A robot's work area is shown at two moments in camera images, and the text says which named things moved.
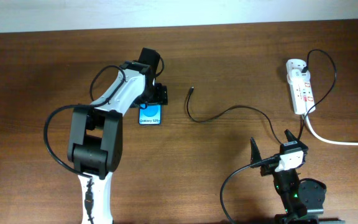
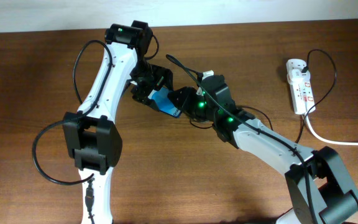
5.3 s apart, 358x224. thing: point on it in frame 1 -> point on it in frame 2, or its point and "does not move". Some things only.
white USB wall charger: (296, 76) does not move
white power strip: (302, 93) does not move
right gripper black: (270, 167) -> (191, 101)
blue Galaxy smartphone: (151, 115) -> (161, 96)
